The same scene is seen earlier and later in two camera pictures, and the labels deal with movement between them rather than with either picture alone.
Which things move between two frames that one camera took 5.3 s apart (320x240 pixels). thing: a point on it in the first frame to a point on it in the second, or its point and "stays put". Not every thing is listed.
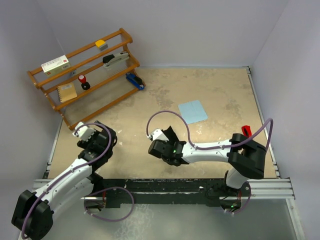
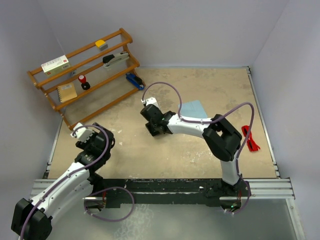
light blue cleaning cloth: x=193 y=111 stays put
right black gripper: x=168 y=142 to x=154 y=130
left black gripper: x=87 y=144 stays put
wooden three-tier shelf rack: x=84 y=82 stays put
